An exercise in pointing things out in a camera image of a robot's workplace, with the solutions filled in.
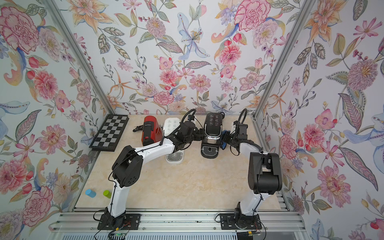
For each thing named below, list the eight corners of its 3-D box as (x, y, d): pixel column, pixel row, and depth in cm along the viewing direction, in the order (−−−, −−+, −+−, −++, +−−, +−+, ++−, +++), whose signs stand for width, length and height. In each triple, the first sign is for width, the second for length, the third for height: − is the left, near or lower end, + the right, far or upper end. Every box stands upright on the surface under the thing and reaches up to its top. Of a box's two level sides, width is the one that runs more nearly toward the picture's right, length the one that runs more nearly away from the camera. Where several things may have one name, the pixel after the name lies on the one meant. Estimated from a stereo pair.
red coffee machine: (146, 158, 100) (137, 140, 84) (151, 133, 113) (144, 114, 97) (159, 158, 100) (153, 140, 84) (163, 133, 113) (158, 114, 97)
